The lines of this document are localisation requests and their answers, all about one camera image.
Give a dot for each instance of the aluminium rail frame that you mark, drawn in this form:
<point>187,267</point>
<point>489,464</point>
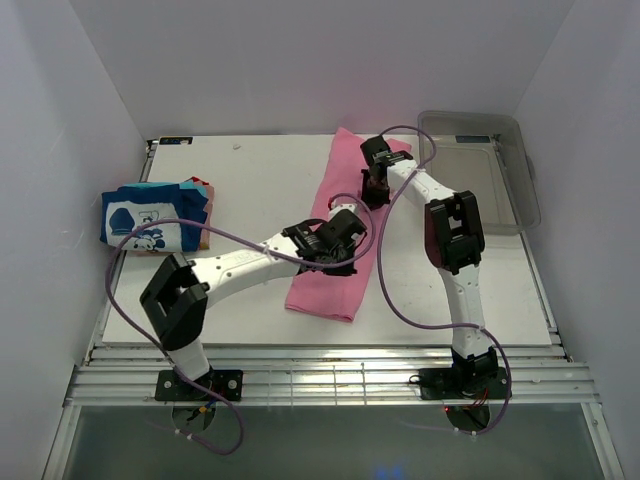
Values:
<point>291,377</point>

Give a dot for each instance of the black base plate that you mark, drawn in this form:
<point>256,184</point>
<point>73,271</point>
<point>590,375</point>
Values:
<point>443,384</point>
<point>226,383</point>

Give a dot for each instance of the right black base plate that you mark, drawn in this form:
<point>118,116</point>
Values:
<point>443,384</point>

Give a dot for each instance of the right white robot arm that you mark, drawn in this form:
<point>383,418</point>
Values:
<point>454,242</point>

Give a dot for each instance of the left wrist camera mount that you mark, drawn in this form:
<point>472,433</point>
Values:
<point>337,205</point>

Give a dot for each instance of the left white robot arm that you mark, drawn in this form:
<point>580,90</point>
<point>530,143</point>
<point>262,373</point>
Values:
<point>176,298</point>

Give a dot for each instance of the clear plastic bin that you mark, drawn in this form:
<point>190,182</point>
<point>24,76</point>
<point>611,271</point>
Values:
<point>485,154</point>

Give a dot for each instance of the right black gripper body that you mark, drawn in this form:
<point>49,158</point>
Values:
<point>373,194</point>

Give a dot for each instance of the pink t shirt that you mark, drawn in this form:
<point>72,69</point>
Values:
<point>335,293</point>

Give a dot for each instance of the folded blue printed t shirt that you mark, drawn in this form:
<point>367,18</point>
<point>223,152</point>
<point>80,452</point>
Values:
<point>138,208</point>

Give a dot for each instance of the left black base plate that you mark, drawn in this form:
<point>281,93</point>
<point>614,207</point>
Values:
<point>226,383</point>

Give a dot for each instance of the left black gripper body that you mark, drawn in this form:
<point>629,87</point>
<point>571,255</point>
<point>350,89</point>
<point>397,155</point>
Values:
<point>342,255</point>

